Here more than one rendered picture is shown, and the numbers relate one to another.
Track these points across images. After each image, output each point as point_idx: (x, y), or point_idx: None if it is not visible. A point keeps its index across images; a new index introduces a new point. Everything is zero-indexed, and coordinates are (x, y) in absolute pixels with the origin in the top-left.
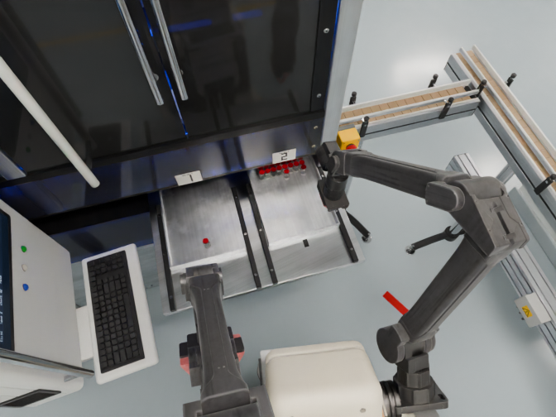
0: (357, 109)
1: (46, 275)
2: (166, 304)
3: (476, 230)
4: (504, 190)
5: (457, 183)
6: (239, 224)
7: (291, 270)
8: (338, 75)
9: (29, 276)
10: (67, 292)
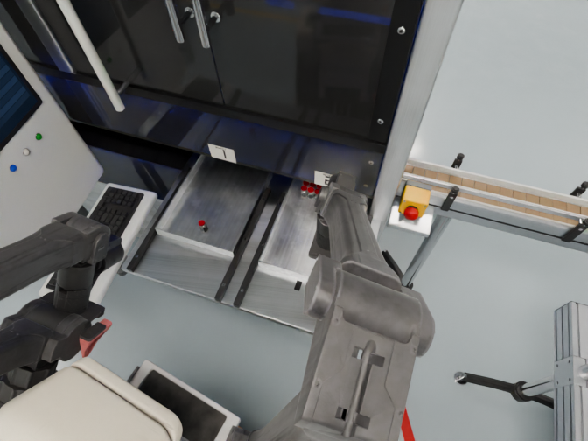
0: (458, 177)
1: (53, 172)
2: (129, 261)
3: (310, 369)
4: (414, 337)
5: (339, 276)
6: (244, 226)
7: (262, 304)
8: (409, 104)
9: (27, 162)
10: (71, 200)
